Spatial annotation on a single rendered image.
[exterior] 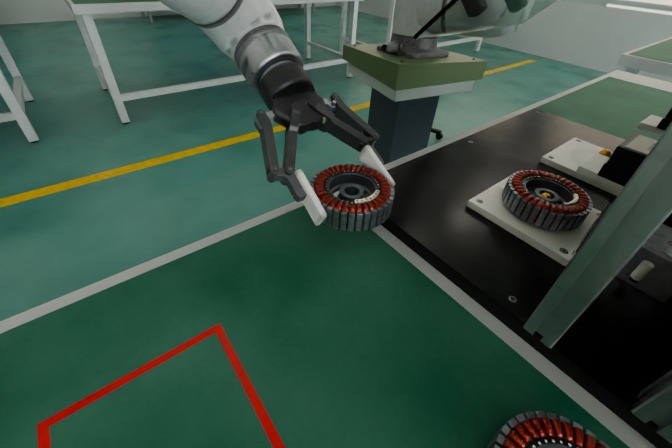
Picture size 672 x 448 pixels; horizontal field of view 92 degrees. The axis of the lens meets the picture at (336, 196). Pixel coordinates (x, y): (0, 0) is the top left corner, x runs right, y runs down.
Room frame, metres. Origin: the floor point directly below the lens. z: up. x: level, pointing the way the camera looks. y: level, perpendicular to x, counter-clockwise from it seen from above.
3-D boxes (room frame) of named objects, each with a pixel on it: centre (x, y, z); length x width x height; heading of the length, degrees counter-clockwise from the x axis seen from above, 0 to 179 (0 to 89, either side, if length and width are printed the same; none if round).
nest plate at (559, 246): (0.40, -0.31, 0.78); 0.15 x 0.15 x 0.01; 40
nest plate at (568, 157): (0.55, -0.50, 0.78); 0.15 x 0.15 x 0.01; 40
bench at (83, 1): (3.09, 0.99, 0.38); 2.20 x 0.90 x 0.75; 130
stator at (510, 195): (0.40, -0.31, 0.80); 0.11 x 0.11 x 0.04
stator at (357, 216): (0.35, -0.02, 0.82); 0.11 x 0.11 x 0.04
